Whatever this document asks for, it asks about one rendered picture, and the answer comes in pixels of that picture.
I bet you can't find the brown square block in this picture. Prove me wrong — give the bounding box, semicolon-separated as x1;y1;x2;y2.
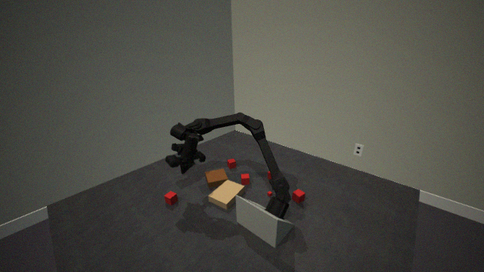
205;169;228;187

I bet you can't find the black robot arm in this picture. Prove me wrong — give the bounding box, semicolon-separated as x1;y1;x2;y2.
170;113;291;219

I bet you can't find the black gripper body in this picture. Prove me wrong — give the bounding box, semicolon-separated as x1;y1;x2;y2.
166;144;206;167

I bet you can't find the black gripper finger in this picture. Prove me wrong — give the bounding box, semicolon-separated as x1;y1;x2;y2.
183;161;195;174
180;164;188;174

